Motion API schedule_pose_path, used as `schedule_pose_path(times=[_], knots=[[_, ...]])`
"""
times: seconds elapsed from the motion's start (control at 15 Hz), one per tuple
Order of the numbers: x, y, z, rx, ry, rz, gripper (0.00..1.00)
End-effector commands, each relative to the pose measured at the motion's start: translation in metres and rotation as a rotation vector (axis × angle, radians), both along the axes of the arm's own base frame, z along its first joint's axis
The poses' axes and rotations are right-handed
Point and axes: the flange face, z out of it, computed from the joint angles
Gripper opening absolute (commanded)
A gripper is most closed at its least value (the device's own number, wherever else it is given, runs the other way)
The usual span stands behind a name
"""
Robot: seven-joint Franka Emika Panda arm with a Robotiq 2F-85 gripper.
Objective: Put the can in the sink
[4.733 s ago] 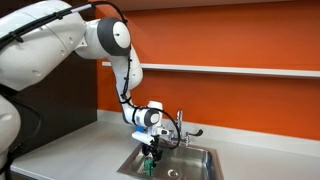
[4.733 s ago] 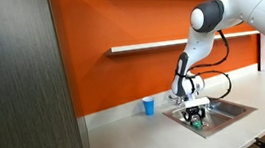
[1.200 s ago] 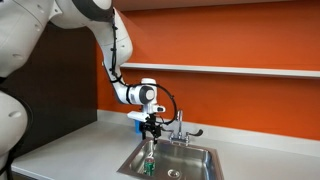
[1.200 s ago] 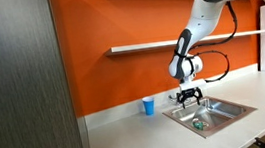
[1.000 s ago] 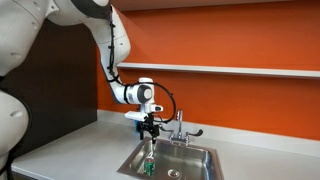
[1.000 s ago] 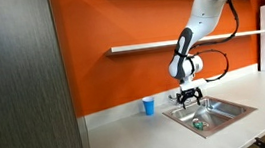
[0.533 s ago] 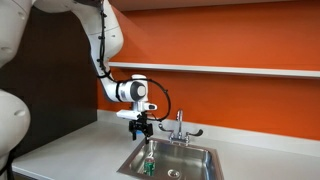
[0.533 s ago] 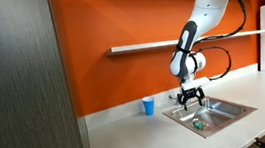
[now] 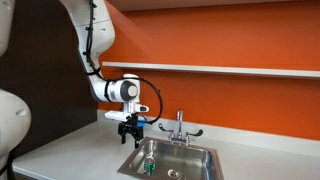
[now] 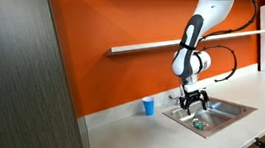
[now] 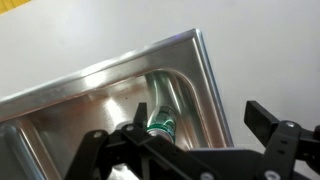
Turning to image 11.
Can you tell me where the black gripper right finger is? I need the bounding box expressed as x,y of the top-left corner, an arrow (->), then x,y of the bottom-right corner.
243,100 -> 320,180

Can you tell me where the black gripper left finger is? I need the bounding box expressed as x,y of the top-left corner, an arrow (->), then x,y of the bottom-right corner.
64,102 -> 201,180

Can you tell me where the green soda can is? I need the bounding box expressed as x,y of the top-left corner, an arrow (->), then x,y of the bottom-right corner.
145,104 -> 178,144

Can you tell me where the stainless steel sink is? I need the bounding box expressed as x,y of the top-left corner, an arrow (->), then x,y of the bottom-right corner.
0,28 -> 234,180

